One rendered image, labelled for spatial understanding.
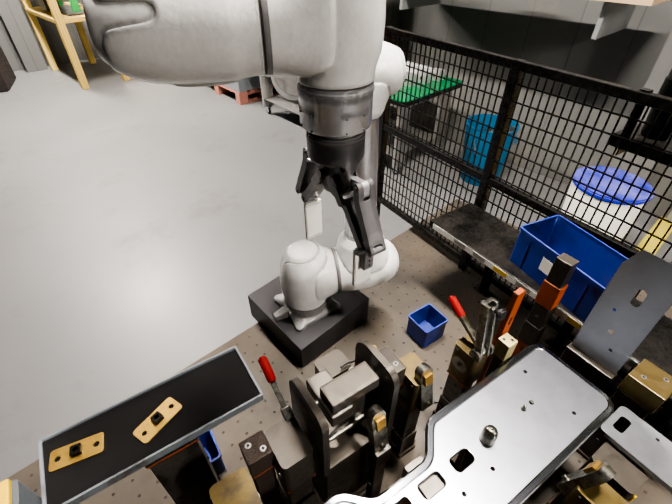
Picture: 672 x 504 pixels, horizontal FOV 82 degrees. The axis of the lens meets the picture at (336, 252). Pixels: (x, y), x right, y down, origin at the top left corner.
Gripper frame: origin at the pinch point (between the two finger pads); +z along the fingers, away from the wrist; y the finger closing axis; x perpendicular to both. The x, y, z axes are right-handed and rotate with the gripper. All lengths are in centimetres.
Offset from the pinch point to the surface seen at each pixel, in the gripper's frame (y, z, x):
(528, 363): 18, 46, 47
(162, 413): -8.6, 29.8, -33.0
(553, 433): 32, 46, 36
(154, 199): -298, 146, 3
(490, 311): 9.4, 27.7, 36.0
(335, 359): -5.5, 38.1, 3.5
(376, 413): 11.1, 35.7, 2.4
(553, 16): -169, 16, 325
